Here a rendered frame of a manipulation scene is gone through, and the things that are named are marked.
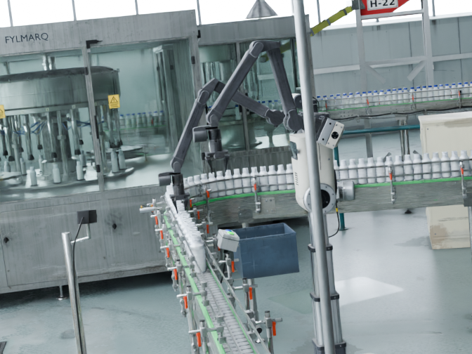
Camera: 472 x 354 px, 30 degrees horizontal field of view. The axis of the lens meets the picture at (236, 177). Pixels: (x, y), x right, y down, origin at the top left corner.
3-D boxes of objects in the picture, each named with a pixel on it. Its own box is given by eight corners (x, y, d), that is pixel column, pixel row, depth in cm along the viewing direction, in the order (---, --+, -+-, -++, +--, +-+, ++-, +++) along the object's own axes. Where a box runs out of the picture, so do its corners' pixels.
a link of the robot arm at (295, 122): (279, 34, 398) (275, 34, 408) (251, 42, 397) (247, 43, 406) (306, 128, 405) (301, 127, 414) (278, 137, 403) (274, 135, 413)
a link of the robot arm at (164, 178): (180, 161, 443) (178, 159, 452) (156, 164, 442) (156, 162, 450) (182, 185, 445) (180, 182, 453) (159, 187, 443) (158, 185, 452)
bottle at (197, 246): (194, 274, 380) (189, 237, 378) (191, 271, 386) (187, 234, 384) (207, 272, 381) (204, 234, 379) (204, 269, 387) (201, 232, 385)
